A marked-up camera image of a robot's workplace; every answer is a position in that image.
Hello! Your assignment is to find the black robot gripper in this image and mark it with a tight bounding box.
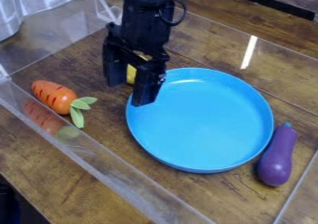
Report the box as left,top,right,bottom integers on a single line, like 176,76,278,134
103,0,173,107

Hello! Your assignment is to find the purple toy eggplant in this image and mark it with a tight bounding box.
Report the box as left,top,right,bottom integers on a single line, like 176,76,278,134
256,122,296,187

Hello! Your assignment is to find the yellow toy lemon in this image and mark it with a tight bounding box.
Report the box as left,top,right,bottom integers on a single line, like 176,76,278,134
127,55,148,85

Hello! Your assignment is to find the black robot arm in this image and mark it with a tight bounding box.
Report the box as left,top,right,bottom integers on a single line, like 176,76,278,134
103,0,179,107

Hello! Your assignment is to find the blue round tray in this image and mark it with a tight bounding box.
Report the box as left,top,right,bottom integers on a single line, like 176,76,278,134
125,68,274,174

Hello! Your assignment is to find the white grey curtain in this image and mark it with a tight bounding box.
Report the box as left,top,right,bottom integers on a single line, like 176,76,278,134
0,0,117,43

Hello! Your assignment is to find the orange toy carrot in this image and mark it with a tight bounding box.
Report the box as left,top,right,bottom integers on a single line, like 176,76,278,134
30,80,97,128

